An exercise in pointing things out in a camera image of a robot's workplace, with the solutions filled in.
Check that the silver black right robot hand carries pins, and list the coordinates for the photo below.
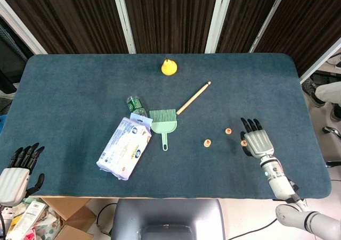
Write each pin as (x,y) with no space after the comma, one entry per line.
(259,142)

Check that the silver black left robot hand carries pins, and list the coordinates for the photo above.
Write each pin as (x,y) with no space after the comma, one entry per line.
(13,184)

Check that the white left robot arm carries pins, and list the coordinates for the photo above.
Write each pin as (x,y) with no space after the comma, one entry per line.
(4,209)

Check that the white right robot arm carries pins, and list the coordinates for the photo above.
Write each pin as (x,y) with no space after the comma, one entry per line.
(277,178)

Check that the white printed packaging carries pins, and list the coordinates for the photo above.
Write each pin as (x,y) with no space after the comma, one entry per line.
(29,216)

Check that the brown cardboard box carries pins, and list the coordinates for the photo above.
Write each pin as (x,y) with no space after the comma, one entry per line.
(69,210)

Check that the chrome chair base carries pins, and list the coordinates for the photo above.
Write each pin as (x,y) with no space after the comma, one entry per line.
(331,130)

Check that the dark sneaker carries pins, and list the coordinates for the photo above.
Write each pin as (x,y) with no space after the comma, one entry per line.
(310,88)

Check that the wooden stick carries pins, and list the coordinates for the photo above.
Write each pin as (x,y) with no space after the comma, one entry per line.
(193,99)

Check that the person leg white trousers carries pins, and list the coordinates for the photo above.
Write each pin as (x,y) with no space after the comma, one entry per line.
(330,91)

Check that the mint green hand brush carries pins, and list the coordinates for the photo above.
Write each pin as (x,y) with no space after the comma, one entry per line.
(162,125)

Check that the white purple tissue pack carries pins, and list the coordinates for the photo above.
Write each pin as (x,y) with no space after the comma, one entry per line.
(122,152)

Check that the teal table cloth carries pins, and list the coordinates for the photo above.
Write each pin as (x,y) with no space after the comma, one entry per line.
(80,91)

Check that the yellow pear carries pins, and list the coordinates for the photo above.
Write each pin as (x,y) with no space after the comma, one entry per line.
(169,69)

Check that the grey robot torso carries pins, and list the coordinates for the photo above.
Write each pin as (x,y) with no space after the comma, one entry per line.
(167,218)

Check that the black flat screen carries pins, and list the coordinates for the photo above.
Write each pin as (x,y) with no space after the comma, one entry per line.
(10,64)

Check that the dark slatted screen panel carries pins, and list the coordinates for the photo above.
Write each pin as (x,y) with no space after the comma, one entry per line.
(245,16)
(314,19)
(170,16)
(74,16)

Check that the green plastic bottle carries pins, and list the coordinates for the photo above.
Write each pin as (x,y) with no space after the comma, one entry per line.
(134,105)

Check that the white partition post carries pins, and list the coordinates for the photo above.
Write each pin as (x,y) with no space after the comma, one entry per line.
(269,16)
(218,19)
(125,24)
(24,31)
(319,61)

